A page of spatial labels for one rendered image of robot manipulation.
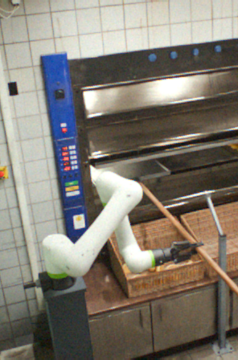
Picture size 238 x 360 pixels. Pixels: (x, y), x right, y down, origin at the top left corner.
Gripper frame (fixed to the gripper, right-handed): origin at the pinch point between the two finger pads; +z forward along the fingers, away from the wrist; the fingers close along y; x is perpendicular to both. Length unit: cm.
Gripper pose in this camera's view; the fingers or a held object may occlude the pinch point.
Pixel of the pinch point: (197, 247)
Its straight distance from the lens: 265.0
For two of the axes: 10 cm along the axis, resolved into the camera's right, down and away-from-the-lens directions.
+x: 3.0, 3.5, -8.9
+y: 0.8, 9.2, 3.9
